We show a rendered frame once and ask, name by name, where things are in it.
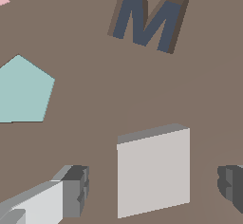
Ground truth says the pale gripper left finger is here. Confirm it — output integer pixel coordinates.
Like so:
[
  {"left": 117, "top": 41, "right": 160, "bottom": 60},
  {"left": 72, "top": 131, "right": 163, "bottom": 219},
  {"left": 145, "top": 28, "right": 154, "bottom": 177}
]
[{"left": 0, "top": 164, "right": 90, "bottom": 224}]

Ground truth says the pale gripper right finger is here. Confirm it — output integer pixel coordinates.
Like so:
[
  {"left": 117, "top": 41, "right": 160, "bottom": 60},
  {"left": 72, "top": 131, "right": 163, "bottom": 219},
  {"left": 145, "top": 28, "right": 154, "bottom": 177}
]
[{"left": 216, "top": 164, "right": 243, "bottom": 215}]

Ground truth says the brown slotted board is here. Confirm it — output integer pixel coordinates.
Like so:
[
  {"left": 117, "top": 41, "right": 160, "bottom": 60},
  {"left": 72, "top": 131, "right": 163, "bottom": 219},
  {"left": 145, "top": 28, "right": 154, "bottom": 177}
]
[{"left": 0, "top": 0, "right": 243, "bottom": 224}]

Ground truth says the white square block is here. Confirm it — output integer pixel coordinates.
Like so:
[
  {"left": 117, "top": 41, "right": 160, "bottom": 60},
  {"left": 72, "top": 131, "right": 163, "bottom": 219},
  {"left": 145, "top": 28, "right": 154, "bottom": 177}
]
[{"left": 116, "top": 122, "right": 191, "bottom": 219}]

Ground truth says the light teal pentagon block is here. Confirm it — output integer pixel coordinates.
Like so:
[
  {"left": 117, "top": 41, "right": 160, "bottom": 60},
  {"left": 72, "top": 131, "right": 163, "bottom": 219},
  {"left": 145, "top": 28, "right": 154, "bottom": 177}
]
[{"left": 0, "top": 54, "right": 56, "bottom": 123}]

